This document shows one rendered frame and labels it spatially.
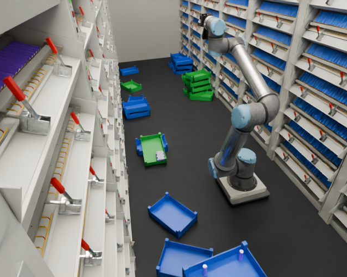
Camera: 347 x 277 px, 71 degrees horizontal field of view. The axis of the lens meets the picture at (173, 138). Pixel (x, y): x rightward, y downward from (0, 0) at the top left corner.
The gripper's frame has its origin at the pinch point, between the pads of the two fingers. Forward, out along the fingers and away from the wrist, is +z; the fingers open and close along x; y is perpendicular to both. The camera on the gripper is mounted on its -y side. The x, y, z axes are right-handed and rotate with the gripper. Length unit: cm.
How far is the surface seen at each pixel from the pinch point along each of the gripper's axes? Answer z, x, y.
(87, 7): -34, 73, 17
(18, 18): -140, 72, 24
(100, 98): -51, 74, -27
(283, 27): -10, -61, -6
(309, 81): -46, -64, -35
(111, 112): -34, 72, -45
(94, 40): -34, 73, 1
